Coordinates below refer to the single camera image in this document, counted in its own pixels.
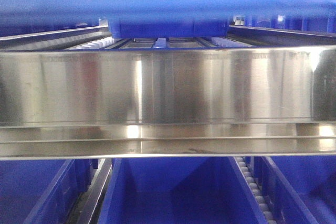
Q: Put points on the lower middle blue bin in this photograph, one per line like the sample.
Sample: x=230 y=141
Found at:
x=179 y=190

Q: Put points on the lower left blue bin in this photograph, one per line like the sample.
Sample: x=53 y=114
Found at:
x=43 y=191

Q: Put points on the large blue plastic bin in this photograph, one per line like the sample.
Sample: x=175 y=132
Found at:
x=150 y=18

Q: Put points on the stainless steel shelf front rail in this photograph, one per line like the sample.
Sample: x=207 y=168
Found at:
x=135 y=103

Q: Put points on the lower right blue bin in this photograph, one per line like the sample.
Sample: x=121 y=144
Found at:
x=297 y=189

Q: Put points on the steel divider rail left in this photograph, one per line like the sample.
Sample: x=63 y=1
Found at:
x=88 y=206

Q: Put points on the white roller track right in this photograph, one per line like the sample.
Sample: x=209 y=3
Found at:
x=255 y=189

